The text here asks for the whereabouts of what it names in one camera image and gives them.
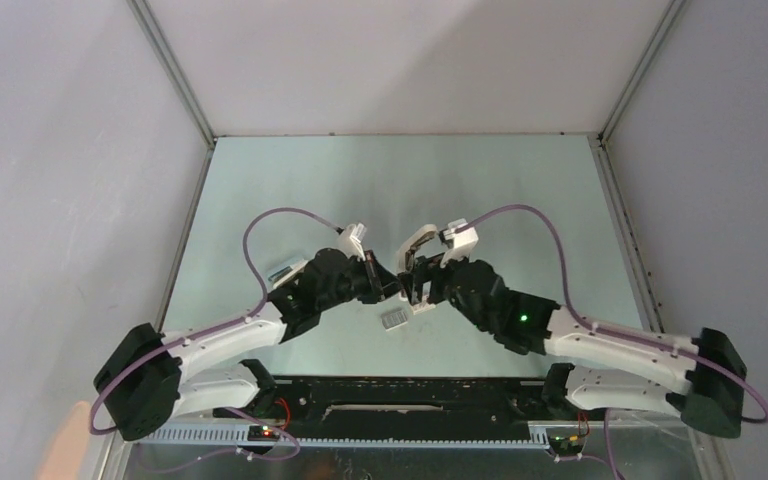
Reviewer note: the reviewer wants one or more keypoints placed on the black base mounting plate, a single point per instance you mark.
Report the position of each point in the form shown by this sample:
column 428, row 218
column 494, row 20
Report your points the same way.
column 422, row 408

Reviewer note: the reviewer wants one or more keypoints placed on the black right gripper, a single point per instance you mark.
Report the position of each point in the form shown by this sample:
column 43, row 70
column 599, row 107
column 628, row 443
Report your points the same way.
column 414, row 281

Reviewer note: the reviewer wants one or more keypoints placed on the white staple box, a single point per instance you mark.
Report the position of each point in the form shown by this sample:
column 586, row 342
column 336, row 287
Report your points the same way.
column 422, row 307

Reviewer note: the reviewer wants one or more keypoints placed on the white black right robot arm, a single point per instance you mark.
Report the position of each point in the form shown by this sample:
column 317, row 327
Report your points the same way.
column 601, row 365

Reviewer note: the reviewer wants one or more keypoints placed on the grey staple strip block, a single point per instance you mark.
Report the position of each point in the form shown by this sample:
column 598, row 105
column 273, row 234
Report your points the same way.
column 393, row 319

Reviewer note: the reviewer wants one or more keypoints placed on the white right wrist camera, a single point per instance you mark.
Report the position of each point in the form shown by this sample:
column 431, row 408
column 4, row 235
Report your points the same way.
column 459, row 241

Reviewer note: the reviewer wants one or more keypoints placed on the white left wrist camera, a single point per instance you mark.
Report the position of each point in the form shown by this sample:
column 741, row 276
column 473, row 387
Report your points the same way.
column 350, row 240

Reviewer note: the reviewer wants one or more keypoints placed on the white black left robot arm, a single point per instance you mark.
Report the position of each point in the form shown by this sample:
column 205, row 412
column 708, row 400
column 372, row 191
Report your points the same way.
column 152, row 377

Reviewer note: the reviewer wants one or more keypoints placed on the white open stapler right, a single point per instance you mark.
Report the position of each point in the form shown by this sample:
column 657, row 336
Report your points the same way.
column 413, row 244

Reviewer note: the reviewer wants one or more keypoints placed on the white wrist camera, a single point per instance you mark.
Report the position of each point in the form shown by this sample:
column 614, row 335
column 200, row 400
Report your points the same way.
column 350, row 240
column 459, row 241

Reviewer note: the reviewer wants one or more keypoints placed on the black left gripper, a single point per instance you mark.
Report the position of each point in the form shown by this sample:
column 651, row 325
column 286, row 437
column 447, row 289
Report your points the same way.
column 380, row 283

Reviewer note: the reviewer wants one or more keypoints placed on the white slotted cable duct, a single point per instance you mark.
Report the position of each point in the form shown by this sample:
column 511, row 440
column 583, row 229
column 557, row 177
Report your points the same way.
column 244, row 435

